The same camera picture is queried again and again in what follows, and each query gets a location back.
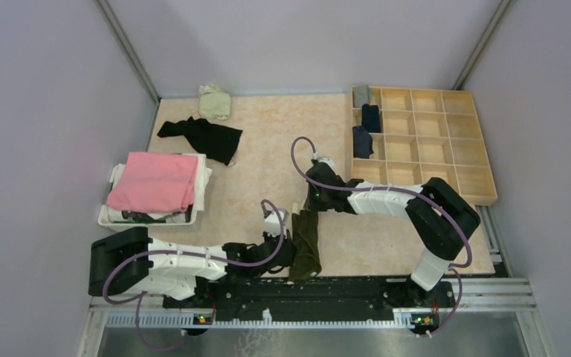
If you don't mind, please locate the dark green underwear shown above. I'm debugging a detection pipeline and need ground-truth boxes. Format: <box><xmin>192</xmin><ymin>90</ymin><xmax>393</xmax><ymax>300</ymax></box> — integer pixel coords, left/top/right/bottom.
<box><xmin>288</xmin><ymin>202</ymin><xmax>322</xmax><ymax>282</ymax></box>

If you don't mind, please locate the navy underwear cream waistband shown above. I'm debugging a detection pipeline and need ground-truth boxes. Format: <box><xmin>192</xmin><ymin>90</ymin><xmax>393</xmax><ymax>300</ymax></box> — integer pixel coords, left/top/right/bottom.
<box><xmin>352</xmin><ymin>126</ymin><xmax>374</xmax><ymax>159</ymax></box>

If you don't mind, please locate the navy orange underwear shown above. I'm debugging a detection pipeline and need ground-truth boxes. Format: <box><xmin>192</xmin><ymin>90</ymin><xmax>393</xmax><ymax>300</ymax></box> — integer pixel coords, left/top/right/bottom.
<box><xmin>361</xmin><ymin>103</ymin><xmax>382</xmax><ymax>133</ymax></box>

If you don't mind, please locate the grey underwear white waistband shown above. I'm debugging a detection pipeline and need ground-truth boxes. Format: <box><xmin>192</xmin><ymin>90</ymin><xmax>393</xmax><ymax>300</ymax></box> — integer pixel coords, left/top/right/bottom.
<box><xmin>352</xmin><ymin>85</ymin><xmax>372</xmax><ymax>109</ymax></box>

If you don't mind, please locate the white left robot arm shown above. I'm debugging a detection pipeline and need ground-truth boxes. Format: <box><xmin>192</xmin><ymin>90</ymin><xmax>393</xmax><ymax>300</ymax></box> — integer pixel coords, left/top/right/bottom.
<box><xmin>88</xmin><ymin>227</ymin><xmax>297</xmax><ymax>308</ymax></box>

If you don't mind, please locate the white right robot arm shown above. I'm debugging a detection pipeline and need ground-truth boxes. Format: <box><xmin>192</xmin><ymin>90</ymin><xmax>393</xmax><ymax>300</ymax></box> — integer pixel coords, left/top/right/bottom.
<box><xmin>304</xmin><ymin>160</ymin><xmax>480</xmax><ymax>306</ymax></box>

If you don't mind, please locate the black underwear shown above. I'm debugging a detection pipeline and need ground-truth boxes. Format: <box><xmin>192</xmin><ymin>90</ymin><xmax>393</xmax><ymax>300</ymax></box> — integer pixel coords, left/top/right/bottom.
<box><xmin>157</xmin><ymin>117</ymin><xmax>243</xmax><ymax>166</ymax></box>

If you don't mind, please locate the light green underwear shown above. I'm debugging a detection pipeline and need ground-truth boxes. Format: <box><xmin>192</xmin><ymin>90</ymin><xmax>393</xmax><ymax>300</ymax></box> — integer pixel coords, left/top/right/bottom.
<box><xmin>199</xmin><ymin>85</ymin><xmax>231</xmax><ymax>120</ymax></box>

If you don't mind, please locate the white folded cloth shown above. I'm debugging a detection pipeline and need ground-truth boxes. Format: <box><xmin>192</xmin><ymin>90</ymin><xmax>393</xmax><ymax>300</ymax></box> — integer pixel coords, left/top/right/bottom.
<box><xmin>104</xmin><ymin>153</ymin><xmax>212</xmax><ymax>222</ymax></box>

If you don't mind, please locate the pink folded cloth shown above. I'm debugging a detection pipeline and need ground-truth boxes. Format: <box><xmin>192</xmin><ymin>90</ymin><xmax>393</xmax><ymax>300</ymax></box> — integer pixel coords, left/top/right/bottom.
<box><xmin>106</xmin><ymin>152</ymin><xmax>199</xmax><ymax>213</ymax></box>

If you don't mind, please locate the wooden compartment tray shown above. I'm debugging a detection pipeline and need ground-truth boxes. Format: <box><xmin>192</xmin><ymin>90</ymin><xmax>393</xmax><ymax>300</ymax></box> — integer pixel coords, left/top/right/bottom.
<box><xmin>348</xmin><ymin>86</ymin><xmax>498</xmax><ymax>206</ymax></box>

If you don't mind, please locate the white perforated plastic basket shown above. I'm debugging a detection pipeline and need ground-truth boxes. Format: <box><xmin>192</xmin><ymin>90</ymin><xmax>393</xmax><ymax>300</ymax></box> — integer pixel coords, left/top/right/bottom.
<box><xmin>97</xmin><ymin>164</ymin><xmax>199</xmax><ymax>232</ymax></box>

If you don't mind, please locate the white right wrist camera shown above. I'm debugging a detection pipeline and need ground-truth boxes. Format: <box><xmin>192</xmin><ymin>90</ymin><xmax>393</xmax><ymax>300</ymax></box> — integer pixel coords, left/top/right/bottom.
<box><xmin>313</xmin><ymin>152</ymin><xmax>336</xmax><ymax>173</ymax></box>

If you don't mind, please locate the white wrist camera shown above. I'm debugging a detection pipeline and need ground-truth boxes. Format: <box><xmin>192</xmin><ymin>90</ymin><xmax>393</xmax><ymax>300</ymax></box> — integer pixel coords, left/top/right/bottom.
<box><xmin>313</xmin><ymin>152</ymin><xmax>336</xmax><ymax>173</ymax></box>
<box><xmin>264</xmin><ymin>208</ymin><xmax>289</xmax><ymax>238</ymax></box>

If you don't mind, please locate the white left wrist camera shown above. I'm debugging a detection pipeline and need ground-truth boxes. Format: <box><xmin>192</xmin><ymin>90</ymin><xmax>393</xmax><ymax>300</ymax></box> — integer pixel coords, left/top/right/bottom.
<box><xmin>264</xmin><ymin>208</ymin><xmax>289</xmax><ymax>238</ymax></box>

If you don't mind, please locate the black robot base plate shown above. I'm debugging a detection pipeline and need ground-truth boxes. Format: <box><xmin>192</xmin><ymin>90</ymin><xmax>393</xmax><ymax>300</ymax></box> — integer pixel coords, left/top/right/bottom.
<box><xmin>162</xmin><ymin>276</ymin><xmax>455</xmax><ymax>322</ymax></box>

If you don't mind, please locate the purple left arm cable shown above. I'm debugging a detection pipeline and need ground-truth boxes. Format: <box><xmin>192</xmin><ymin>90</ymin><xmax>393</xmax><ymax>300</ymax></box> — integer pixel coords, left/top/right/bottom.
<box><xmin>104</xmin><ymin>199</ymin><xmax>286</xmax><ymax>353</ymax></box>

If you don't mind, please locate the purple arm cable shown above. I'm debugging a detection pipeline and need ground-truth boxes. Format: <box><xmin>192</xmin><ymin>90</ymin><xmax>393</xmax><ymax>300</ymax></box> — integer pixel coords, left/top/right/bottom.
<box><xmin>104</xmin><ymin>199</ymin><xmax>286</xmax><ymax>353</ymax></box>
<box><xmin>291</xmin><ymin>136</ymin><xmax>474</xmax><ymax>338</ymax></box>

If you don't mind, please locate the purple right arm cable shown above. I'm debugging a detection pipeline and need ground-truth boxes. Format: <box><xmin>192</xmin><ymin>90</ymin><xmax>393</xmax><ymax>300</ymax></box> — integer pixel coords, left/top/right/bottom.
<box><xmin>291</xmin><ymin>136</ymin><xmax>474</xmax><ymax>338</ymax></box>

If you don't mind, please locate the aluminium frame rail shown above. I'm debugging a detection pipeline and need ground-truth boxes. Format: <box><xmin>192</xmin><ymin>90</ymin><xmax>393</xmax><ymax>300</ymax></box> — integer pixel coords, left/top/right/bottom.
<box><xmin>78</xmin><ymin>277</ymin><xmax>555</xmax><ymax>356</ymax></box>

